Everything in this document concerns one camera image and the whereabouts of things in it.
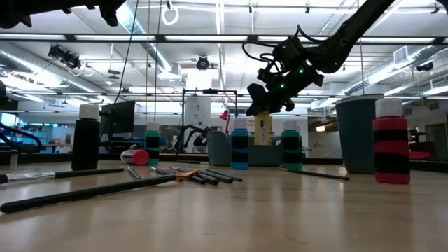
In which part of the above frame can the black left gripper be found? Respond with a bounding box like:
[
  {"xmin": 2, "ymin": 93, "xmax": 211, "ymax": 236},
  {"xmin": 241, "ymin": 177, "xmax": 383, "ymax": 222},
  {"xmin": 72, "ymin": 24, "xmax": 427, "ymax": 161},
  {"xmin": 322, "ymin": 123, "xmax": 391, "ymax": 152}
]
[{"xmin": 59, "ymin": 0, "xmax": 127, "ymax": 28}]

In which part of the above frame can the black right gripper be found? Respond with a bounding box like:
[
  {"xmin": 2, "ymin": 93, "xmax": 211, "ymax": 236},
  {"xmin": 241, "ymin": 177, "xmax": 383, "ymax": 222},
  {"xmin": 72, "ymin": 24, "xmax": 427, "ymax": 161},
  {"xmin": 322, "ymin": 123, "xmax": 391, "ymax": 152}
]
[{"xmin": 246, "ymin": 34, "xmax": 325, "ymax": 117}]

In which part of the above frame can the large yellow paint bottle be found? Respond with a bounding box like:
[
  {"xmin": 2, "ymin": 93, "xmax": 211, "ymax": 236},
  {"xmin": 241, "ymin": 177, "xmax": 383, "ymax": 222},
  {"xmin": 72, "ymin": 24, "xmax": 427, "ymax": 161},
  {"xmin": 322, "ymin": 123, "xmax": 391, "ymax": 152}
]
[{"xmin": 254, "ymin": 111, "xmax": 273, "ymax": 146}]

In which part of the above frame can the light blue small paint bottle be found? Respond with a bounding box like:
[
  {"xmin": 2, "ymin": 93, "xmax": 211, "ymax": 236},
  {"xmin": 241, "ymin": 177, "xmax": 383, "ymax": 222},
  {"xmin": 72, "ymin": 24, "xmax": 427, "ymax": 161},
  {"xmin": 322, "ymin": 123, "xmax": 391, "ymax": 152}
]
[{"xmin": 230, "ymin": 117, "xmax": 250, "ymax": 171}]

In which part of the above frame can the green paint bottle white cap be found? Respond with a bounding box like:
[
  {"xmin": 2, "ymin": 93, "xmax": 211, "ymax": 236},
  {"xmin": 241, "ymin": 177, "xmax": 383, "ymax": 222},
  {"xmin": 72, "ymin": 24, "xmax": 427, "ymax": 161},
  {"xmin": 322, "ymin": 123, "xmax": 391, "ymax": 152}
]
[
  {"xmin": 144, "ymin": 121, "xmax": 161, "ymax": 167},
  {"xmin": 281, "ymin": 119, "xmax": 303, "ymax": 172}
]

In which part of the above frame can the black paintbrush silver ferrule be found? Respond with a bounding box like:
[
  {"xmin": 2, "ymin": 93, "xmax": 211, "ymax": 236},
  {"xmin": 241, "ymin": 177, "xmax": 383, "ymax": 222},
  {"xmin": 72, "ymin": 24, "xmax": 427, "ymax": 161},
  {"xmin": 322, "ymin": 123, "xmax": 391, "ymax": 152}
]
[
  {"xmin": 150, "ymin": 166, "xmax": 207, "ymax": 186},
  {"xmin": 125, "ymin": 164, "xmax": 143, "ymax": 181},
  {"xmin": 202, "ymin": 168, "xmax": 244, "ymax": 183}
]

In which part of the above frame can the black paintbrush gold ferrule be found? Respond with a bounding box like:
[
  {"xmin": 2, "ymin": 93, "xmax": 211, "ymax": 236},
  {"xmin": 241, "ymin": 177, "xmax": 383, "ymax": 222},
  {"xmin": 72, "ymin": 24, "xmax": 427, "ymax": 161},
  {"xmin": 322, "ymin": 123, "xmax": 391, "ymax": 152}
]
[
  {"xmin": 159, "ymin": 167, "xmax": 221, "ymax": 186},
  {"xmin": 167, "ymin": 165, "xmax": 235, "ymax": 184}
]

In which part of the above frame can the thin paintbrush orange tip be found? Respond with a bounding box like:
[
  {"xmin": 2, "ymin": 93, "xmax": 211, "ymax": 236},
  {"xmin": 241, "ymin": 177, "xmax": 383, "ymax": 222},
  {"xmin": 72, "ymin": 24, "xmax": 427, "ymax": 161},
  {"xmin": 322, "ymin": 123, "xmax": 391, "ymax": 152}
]
[{"xmin": 279, "ymin": 168, "xmax": 351, "ymax": 181}]

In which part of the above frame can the red paint bottle white cap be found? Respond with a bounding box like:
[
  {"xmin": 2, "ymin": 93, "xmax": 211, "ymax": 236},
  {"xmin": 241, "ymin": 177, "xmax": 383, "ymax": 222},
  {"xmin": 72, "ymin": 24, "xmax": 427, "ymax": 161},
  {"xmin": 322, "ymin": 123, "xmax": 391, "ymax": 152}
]
[
  {"xmin": 372, "ymin": 97, "xmax": 411, "ymax": 185},
  {"xmin": 120, "ymin": 148, "xmax": 151, "ymax": 167}
]

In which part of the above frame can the black paint bottle white cap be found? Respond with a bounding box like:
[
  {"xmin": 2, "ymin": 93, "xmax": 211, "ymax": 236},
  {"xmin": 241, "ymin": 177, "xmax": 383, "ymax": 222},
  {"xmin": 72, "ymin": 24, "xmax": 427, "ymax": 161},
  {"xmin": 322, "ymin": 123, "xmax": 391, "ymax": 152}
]
[{"xmin": 71, "ymin": 104, "xmax": 101, "ymax": 172}]

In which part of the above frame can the wide paintbrush silver ferrule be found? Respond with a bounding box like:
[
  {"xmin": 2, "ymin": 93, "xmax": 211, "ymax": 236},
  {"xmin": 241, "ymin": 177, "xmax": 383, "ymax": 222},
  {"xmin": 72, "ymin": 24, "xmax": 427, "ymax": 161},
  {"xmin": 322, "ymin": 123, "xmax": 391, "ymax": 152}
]
[{"xmin": 0, "ymin": 167, "xmax": 125, "ymax": 185}]

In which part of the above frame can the long paintbrush gold ferrule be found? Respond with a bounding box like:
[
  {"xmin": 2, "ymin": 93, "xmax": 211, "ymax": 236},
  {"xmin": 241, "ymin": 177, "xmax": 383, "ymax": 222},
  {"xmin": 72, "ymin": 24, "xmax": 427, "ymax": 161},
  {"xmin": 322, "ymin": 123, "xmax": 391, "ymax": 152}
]
[{"xmin": 0, "ymin": 170, "xmax": 199, "ymax": 215}]

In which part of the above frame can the red desk lamp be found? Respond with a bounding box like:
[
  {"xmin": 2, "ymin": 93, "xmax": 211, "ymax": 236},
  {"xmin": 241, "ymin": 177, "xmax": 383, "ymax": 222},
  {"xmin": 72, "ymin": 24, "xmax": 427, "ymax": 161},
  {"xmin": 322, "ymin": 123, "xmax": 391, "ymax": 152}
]
[{"xmin": 219, "ymin": 109, "xmax": 232, "ymax": 136}]

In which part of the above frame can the white pillar sign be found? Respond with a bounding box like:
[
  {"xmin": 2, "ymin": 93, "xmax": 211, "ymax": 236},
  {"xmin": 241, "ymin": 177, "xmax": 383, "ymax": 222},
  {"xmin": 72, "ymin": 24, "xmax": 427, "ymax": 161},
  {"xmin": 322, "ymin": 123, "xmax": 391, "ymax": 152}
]
[{"xmin": 184, "ymin": 96, "xmax": 212, "ymax": 129}]

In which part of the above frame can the black ceiling track light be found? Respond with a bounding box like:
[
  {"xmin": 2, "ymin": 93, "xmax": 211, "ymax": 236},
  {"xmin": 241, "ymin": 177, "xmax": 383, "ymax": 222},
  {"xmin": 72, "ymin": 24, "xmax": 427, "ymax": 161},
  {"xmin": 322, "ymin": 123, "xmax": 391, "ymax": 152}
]
[{"xmin": 48, "ymin": 43, "xmax": 82, "ymax": 70}]

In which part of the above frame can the teal plastic storage bin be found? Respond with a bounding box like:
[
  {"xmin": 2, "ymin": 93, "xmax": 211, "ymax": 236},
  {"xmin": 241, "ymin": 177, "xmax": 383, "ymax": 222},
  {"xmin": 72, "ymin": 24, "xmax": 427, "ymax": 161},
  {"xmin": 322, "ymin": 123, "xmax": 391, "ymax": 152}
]
[{"xmin": 206, "ymin": 131, "xmax": 284, "ymax": 167}]

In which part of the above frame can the black computer monitor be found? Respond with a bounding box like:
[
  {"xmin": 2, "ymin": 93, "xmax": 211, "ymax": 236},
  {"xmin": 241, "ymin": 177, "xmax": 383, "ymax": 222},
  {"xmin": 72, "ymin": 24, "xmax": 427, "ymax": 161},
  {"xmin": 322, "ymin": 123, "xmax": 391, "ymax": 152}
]
[{"xmin": 99, "ymin": 100, "xmax": 137, "ymax": 134}]

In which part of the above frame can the dark teal plastic cup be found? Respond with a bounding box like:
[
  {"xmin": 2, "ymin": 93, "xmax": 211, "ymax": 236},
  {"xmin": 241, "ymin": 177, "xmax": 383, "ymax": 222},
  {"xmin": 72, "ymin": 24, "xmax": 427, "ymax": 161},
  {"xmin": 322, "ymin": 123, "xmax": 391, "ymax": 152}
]
[{"xmin": 335, "ymin": 93, "xmax": 385, "ymax": 175}]

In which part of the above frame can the black ceiling fixture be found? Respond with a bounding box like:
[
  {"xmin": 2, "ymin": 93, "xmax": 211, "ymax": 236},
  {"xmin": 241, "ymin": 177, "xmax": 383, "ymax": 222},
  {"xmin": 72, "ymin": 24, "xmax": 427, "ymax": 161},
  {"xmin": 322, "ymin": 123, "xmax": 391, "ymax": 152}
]
[{"xmin": 416, "ymin": 61, "xmax": 435, "ymax": 73}]

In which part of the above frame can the red seat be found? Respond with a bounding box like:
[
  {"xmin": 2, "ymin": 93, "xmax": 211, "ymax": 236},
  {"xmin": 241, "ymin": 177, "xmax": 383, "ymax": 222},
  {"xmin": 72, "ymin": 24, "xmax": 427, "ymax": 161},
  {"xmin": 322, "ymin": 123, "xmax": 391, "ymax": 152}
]
[{"xmin": 408, "ymin": 150, "xmax": 433, "ymax": 160}]

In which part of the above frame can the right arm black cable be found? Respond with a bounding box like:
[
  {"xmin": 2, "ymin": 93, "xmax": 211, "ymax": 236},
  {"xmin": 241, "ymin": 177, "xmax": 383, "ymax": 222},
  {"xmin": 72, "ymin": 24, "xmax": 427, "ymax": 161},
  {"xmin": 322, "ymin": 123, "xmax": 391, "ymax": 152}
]
[{"xmin": 242, "ymin": 23, "xmax": 318, "ymax": 64}]

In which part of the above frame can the black upper cell frame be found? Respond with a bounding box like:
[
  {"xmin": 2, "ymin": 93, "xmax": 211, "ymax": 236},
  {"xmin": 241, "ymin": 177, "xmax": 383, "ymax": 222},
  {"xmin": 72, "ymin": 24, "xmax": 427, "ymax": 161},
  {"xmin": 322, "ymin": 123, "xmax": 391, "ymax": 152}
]
[{"xmin": 0, "ymin": 33, "xmax": 448, "ymax": 45}]

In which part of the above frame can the black hanging cable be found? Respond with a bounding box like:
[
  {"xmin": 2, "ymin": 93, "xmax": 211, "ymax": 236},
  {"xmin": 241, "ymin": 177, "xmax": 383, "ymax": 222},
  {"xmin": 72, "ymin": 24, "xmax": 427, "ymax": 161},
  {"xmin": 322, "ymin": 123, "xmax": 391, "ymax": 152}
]
[{"xmin": 99, "ymin": 0, "xmax": 140, "ymax": 141}]

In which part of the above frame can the black ceiling camera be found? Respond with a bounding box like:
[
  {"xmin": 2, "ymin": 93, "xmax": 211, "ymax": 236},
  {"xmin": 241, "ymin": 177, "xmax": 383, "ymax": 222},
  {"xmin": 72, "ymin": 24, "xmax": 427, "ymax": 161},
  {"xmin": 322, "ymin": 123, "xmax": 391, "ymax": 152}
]
[{"xmin": 195, "ymin": 55, "xmax": 211, "ymax": 71}]

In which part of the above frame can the white hanging ring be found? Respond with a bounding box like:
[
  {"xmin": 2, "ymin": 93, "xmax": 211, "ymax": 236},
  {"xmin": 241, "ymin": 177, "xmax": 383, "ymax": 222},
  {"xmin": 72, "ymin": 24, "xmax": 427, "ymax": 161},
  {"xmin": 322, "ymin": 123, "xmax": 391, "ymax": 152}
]
[{"xmin": 161, "ymin": 4, "xmax": 180, "ymax": 27}]

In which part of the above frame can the black hose loop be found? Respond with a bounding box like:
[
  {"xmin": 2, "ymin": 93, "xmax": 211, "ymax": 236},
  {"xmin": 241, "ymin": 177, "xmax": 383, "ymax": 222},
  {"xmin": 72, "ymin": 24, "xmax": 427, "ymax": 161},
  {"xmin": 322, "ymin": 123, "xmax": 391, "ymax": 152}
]
[{"xmin": 0, "ymin": 120, "xmax": 44, "ymax": 155}]

